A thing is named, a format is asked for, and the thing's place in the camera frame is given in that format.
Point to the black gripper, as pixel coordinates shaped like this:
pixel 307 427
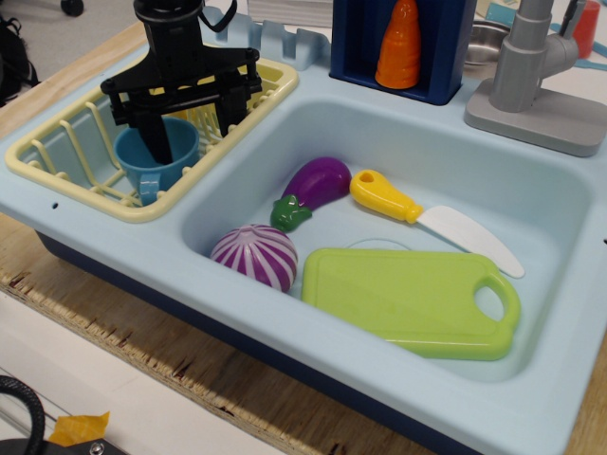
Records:
pixel 180 72

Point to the blue plastic cup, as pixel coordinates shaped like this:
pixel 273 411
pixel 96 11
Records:
pixel 152 168

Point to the yellow dish drying rack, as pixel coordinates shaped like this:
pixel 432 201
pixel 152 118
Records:
pixel 72 151

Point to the light blue toy sink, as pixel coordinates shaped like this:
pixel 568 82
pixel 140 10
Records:
pixel 547 207

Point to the red cup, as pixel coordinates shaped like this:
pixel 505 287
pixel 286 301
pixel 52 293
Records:
pixel 585 30

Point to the light blue plate holder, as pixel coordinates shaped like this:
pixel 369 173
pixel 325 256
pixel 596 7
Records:
pixel 301 48

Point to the purple toy eggplant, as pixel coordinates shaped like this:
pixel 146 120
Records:
pixel 319 182

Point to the purple striped toy onion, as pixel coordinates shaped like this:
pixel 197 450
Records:
pixel 260 252

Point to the black bag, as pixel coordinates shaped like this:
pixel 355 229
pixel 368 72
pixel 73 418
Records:
pixel 17 71

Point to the orange toy carrot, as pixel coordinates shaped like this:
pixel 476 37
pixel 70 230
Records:
pixel 399 61

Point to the dark blue utensil holder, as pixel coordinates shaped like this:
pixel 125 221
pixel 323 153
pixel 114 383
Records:
pixel 358 30

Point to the green toy cutting board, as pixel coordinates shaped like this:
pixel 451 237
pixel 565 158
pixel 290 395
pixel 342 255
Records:
pixel 444 305

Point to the steel bowl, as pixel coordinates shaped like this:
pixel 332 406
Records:
pixel 485 43

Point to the wooden board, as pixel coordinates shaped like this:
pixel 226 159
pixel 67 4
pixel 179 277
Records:
pixel 236 378

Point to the grey toy faucet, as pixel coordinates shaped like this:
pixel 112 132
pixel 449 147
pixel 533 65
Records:
pixel 513 103

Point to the yellow tape piece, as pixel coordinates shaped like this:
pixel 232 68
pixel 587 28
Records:
pixel 79 429

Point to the yellow handled toy knife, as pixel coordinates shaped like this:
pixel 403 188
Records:
pixel 375 192

